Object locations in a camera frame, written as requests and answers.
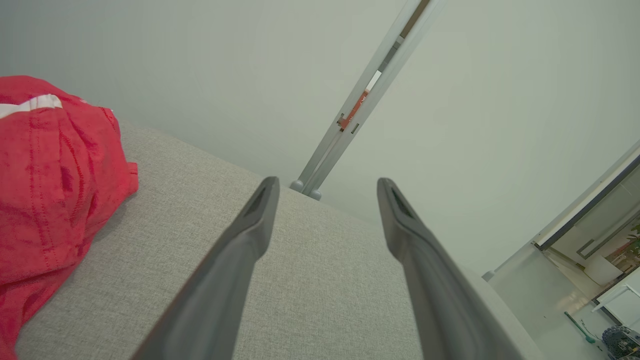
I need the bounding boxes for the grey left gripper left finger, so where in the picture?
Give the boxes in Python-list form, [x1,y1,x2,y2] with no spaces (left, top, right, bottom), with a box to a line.
[131,176,281,360]

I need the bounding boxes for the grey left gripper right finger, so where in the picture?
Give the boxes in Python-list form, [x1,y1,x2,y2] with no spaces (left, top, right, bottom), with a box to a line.
[376,177,524,360]

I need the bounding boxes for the red shorts with white stripe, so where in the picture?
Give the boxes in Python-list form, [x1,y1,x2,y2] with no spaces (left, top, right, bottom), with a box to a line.
[0,75,139,360]

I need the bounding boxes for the white table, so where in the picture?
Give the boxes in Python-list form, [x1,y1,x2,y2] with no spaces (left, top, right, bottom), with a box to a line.
[592,281,640,327]

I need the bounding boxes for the green handled tool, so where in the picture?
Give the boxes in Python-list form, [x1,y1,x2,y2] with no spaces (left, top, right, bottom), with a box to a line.
[564,311,597,345]

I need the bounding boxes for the grey metal partition post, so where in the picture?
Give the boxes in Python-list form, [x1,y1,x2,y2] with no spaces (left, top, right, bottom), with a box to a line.
[290,0,446,202]

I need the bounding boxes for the wheeled machine with cables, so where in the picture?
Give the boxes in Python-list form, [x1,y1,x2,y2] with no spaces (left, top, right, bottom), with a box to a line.
[601,325,640,360]

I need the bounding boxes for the orange latch on post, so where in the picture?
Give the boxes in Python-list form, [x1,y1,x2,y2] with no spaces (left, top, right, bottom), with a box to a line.
[337,89,371,132]

